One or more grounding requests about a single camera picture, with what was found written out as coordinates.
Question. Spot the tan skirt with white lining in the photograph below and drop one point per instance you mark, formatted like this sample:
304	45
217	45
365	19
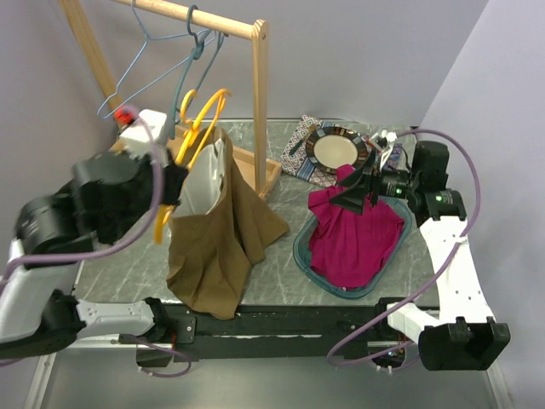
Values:
210	256

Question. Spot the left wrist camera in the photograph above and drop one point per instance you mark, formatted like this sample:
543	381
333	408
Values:
140	129

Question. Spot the teal plastic basket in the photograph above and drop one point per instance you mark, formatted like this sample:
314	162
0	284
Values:
302	254

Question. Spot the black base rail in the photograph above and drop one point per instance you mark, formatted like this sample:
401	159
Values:
257	332

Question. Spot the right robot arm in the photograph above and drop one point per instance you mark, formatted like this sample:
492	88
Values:
465	336

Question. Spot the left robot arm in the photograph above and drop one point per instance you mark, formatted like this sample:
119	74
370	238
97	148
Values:
90	217

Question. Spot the yellow plastic hanger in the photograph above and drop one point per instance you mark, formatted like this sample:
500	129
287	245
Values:
189	137

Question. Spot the magenta garment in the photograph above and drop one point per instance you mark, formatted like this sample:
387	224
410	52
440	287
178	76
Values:
348	249

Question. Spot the dark green pen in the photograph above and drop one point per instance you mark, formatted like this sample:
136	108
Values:
294	149

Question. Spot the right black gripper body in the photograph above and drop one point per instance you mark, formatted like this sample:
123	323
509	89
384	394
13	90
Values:
371	183

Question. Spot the brown rimmed ceramic plate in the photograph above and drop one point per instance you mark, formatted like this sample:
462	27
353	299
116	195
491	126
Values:
330	147

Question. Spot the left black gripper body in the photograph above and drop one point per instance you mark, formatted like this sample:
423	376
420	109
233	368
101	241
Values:
170	185

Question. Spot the patterned placemat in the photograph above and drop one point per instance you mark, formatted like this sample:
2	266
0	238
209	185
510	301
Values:
299	166

